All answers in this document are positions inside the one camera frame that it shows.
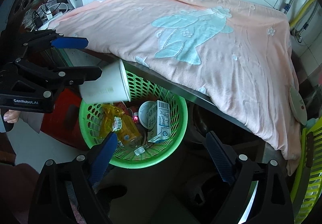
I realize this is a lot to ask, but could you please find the white paper cup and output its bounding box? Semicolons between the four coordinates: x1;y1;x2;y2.
79;60;131;104

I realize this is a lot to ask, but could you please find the yellow snack wrapper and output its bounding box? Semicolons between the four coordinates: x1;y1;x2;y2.
99;104;142;149

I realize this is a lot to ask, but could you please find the yellow-green dish rack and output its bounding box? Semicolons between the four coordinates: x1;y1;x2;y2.
290;119;321;223

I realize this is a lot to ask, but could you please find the white round scale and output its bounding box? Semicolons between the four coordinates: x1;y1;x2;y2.
289;87;307;126

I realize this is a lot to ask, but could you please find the red soda can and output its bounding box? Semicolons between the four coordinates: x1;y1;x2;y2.
121;102;139;124

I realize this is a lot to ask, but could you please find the pink blanket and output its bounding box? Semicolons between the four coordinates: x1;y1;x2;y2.
49;0;301;175

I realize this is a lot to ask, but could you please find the left hand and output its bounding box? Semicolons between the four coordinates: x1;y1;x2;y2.
3;110;21;123

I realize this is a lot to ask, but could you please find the green plastic basket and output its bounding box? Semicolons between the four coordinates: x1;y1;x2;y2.
79;72;188;169

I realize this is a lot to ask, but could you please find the yellow gas pipe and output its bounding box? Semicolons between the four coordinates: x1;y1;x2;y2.
289;0;316;30

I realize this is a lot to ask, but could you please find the white small bowl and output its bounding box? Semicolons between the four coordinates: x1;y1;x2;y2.
139;101;156;129

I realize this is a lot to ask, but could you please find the silver milk carton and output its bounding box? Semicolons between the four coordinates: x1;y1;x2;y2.
147;100;171;143

